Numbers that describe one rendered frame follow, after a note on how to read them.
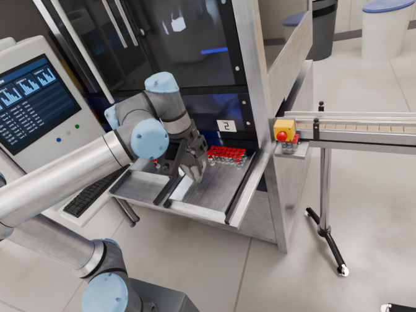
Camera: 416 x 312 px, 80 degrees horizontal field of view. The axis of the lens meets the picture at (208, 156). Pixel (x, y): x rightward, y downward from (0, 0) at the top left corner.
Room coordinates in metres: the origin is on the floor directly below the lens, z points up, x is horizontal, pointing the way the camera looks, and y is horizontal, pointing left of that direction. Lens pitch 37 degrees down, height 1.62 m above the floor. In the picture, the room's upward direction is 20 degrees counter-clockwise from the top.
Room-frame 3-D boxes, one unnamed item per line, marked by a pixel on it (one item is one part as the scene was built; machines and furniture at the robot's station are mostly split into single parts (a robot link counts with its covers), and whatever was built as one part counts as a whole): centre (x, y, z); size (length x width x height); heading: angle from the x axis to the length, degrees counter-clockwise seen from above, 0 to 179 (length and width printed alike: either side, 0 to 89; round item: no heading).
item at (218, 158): (0.88, -0.07, 0.90); 0.18 x 0.02 x 0.05; 50
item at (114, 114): (0.58, 0.14, 1.37); 0.11 x 0.11 x 0.08; 17
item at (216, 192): (0.79, 0.00, 0.90); 0.34 x 0.26 x 0.04; 140
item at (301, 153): (0.84, -0.37, 0.87); 0.14 x 0.13 x 0.02; 141
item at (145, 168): (1.10, 0.19, 0.90); 0.34 x 0.26 x 0.04; 141
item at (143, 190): (0.94, 0.11, 0.87); 0.70 x 0.48 x 0.02; 51
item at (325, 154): (0.84, -0.53, 0.46); 0.09 x 0.09 x 0.77; 51
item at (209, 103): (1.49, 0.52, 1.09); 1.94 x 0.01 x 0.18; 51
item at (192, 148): (0.63, 0.05, 1.22); 0.09 x 0.08 x 0.12; 141
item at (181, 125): (0.63, 0.05, 1.30); 0.08 x 0.08 x 0.05
